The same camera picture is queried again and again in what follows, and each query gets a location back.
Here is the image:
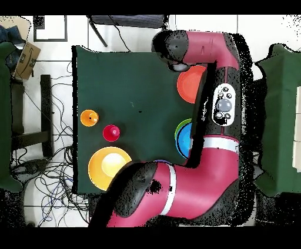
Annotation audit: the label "blue bowl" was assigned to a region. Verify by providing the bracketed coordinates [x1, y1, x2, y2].
[175, 122, 193, 159]

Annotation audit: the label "green clothed side table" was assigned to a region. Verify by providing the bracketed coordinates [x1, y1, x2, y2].
[255, 43, 301, 197]
[0, 41, 24, 193]

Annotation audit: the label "dark green tablecloth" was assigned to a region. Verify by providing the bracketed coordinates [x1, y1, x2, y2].
[71, 45, 243, 196]

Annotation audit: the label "large yellow bowl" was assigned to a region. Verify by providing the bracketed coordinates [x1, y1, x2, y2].
[88, 146, 132, 191]

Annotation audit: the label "stepped orange-yellow cup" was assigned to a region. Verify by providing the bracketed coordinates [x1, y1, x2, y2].
[80, 109, 100, 127]

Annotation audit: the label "tangled floor cables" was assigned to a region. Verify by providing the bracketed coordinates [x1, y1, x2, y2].
[10, 60, 104, 227]

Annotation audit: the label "dark grey chair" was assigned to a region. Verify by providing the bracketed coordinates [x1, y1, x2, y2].
[86, 15, 169, 52]

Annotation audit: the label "wide shallow orange bowl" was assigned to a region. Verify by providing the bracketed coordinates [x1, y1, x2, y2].
[176, 65, 207, 105]

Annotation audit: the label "blue fabric bundle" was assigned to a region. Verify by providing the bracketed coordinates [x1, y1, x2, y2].
[0, 24, 25, 45]

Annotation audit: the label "white papers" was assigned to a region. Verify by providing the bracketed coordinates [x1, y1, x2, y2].
[292, 86, 301, 173]

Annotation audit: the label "red cup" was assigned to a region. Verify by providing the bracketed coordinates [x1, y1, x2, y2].
[102, 124, 121, 143]

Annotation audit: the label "black metal stand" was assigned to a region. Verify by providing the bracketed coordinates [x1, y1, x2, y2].
[10, 74, 53, 158]

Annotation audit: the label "black square frame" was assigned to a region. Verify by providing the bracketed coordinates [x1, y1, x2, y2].
[33, 15, 68, 42]

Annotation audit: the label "black box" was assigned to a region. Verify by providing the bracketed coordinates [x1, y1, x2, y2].
[251, 78, 266, 137]

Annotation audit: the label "cardboard box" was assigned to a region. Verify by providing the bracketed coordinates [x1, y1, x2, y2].
[13, 41, 41, 80]

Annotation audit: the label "green bowl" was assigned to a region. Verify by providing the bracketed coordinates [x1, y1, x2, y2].
[174, 118, 192, 139]

